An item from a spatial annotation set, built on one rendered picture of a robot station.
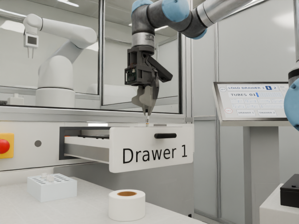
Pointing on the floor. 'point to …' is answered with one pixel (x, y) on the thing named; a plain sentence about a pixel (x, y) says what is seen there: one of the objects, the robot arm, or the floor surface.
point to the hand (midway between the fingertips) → (149, 111)
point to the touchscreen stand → (260, 168)
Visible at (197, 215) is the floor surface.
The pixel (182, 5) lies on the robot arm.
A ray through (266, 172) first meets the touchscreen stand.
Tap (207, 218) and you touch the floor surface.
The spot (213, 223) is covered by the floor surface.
